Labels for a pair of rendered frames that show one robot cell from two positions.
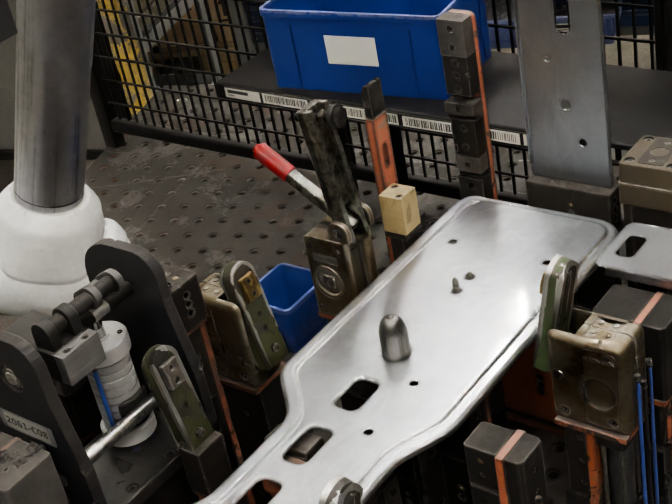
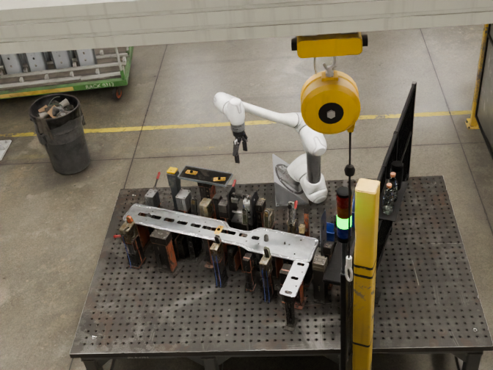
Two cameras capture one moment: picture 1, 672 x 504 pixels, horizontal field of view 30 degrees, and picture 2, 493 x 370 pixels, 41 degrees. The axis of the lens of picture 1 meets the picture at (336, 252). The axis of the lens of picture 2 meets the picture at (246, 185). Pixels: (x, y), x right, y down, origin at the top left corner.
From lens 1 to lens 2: 3.68 m
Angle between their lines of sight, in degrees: 59
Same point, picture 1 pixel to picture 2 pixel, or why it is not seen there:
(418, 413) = (251, 245)
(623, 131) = (337, 255)
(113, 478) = (239, 217)
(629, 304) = (286, 267)
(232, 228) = not seen: hidden behind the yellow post
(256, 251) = not seen: hidden behind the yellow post
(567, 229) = (306, 255)
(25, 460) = (224, 204)
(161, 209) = not seen: hidden behind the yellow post
